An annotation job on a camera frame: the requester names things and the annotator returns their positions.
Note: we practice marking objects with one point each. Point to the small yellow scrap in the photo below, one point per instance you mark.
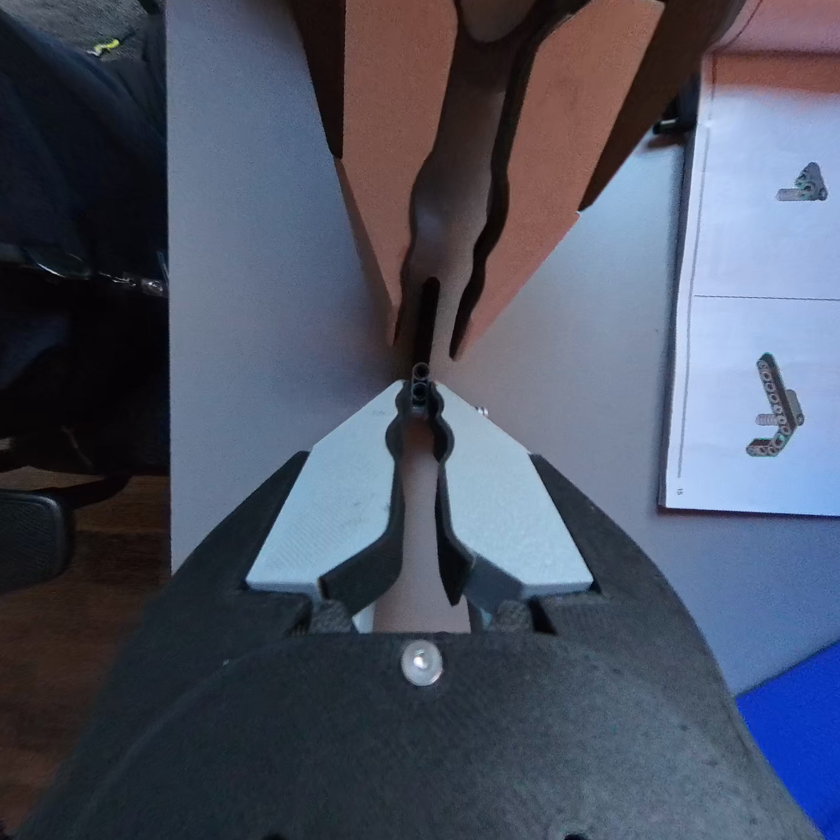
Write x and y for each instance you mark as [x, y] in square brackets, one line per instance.
[106, 46]

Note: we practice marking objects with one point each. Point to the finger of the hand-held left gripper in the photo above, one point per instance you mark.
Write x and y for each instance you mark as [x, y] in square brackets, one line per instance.
[564, 131]
[387, 118]

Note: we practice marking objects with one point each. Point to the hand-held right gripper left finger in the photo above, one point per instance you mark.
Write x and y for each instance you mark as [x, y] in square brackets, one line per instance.
[328, 512]

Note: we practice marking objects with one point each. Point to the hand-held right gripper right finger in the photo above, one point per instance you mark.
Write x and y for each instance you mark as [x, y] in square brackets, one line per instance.
[505, 512]

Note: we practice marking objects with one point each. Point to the blue mat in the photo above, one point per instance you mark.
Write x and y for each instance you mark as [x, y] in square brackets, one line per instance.
[794, 741]

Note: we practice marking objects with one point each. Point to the black lego assembly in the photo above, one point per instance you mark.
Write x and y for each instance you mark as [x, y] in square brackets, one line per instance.
[676, 111]

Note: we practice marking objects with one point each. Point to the black chair armrest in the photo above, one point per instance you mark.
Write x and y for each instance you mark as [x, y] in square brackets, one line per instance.
[33, 538]

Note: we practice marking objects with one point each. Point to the dark grey lego beam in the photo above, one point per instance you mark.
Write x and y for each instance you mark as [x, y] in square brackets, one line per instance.
[420, 392]

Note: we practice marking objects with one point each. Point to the lego instruction booklet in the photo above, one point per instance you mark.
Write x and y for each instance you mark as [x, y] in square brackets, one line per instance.
[754, 262]

